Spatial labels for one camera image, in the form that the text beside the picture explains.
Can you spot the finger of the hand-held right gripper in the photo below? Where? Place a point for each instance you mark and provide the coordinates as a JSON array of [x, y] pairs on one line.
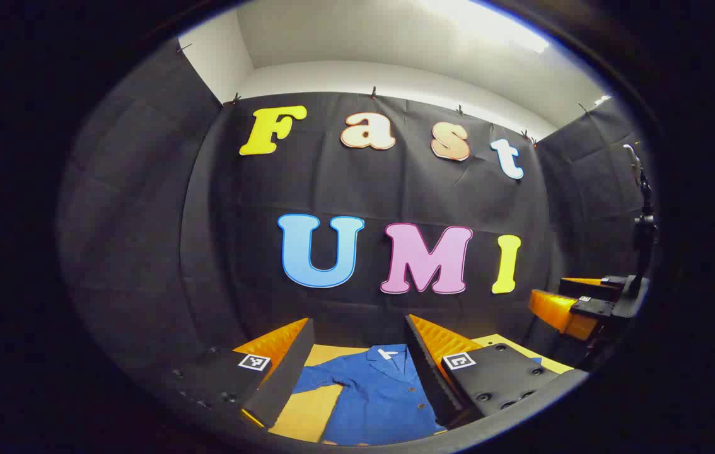
[[591, 307], [584, 288]]

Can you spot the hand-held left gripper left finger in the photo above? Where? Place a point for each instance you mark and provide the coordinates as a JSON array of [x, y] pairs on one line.
[[282, 378]]

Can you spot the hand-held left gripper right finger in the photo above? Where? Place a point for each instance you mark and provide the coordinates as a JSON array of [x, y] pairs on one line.
[[427, 372]]

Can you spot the blue button shirt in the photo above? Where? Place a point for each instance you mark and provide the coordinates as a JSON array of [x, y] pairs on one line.
[[376, 397]]

